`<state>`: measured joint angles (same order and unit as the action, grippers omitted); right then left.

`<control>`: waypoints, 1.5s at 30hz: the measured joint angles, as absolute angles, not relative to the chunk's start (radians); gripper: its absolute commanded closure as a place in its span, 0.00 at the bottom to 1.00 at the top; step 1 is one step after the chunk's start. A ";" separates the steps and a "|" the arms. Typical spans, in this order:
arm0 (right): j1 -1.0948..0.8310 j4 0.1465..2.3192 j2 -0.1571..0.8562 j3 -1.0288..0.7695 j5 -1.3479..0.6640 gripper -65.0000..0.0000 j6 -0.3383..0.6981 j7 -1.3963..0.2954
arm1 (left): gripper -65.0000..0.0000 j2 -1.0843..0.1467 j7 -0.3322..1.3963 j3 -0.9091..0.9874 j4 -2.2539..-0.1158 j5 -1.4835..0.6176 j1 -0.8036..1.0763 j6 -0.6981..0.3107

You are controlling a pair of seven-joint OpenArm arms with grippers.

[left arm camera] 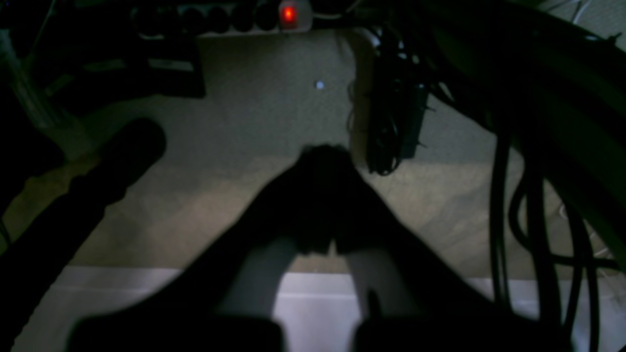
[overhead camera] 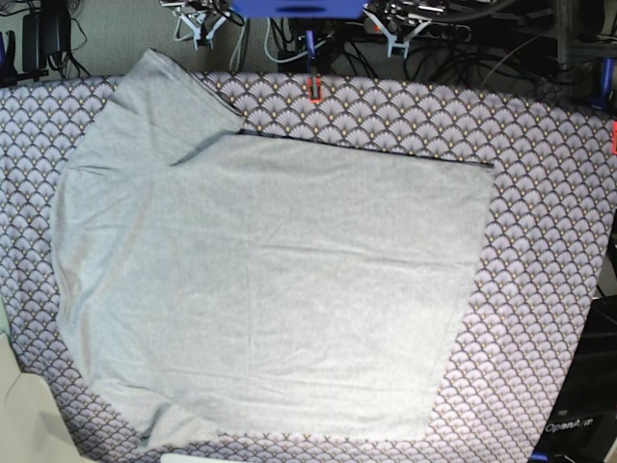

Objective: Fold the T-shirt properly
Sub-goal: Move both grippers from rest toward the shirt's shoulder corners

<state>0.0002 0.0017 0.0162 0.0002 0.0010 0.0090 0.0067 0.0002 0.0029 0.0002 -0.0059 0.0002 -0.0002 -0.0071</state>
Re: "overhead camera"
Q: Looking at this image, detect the red right edge clamp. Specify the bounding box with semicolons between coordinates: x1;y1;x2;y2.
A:
611;121;617;155

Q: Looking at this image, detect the black OpenArm box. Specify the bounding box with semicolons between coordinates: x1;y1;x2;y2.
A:
529;296;616;462

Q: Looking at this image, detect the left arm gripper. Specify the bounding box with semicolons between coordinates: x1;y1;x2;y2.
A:
363;9;432;57

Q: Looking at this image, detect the white object bottom left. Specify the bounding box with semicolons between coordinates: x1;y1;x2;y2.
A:
1;313;82;462

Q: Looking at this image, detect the black power strip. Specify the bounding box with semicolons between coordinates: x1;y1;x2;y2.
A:
420;23;471;42

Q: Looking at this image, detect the light grey T-shirt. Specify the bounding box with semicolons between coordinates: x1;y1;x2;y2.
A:
50;50;494;449

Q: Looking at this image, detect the fan-patterned purple table cloth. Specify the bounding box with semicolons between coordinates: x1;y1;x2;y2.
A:
1;73;616;462

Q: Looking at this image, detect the black power adapter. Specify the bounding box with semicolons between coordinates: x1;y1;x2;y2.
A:
22;1;71;73

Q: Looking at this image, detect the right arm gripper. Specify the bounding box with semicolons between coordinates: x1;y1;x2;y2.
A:
173;7;227;48

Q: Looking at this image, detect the blue overhead mount plate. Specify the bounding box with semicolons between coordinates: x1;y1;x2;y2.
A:
230;0;365;18

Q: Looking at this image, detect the red centre table clamp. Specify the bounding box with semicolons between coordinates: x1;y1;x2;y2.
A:
307;76;322;103

